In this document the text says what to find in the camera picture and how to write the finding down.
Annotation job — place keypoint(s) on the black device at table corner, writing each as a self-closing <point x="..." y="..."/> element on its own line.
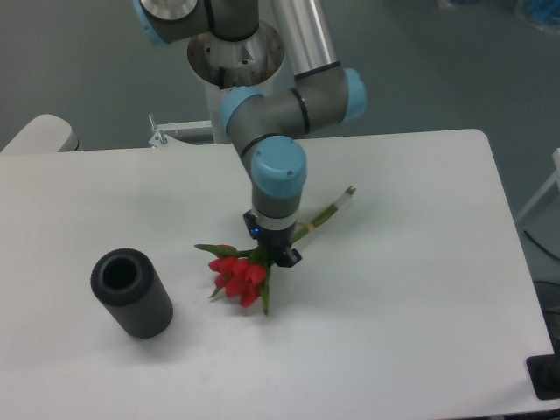
<point x="544" y="375"/>

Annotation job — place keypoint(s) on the white pedestal base frame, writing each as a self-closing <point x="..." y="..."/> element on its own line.
<point x="178" y="133"/>

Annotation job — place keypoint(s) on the black ribbed cylindrical vase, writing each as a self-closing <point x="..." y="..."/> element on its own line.
<point x="126" y="283"/>

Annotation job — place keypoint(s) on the white frame at right edge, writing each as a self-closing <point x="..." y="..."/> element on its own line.
<point x="542" y="197"/>

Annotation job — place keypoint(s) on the white chair armrest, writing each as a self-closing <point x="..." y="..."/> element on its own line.
<point x="44" y="134"/>

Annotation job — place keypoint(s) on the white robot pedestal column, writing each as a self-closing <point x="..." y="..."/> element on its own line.
<point x="222" y="66"/>

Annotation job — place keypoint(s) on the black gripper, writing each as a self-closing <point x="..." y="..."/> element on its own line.
<point x="274" y="233"/>

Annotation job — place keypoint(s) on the red tulip bouquet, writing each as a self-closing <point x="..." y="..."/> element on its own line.
<point x="245" y="274"/>

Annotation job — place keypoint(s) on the blue plastic bag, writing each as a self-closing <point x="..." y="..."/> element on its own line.
<point x="542" y="15"/>

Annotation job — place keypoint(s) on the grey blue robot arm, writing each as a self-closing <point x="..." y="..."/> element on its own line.
<point x="279" y="83"/>

